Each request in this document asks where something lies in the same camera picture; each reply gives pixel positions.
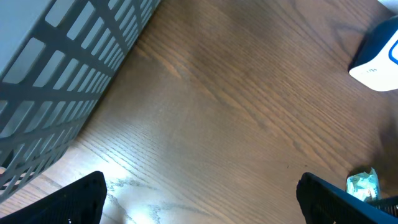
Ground green snack packet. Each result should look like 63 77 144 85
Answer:
346 167 381 202

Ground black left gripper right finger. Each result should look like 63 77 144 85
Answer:
296 172 397 224

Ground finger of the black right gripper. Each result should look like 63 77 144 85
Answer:
369 196 398 217

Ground white barcode scanner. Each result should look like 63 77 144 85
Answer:
349 16 397 91

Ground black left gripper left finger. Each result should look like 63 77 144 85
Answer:
1 171 107 224

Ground grey plastic mesh basket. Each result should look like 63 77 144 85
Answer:
1 0 160 200

